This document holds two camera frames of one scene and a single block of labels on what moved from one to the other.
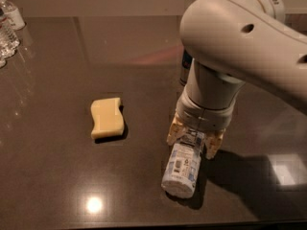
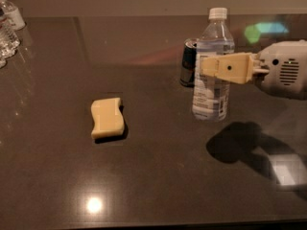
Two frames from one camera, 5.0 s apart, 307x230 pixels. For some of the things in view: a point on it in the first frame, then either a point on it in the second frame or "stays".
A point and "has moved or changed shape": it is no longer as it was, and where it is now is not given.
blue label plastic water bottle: [180, 174] has moved or changed shape
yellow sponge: [108, 117] stays
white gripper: [201, 118] to [283, 68]
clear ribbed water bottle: [9, 40] stays
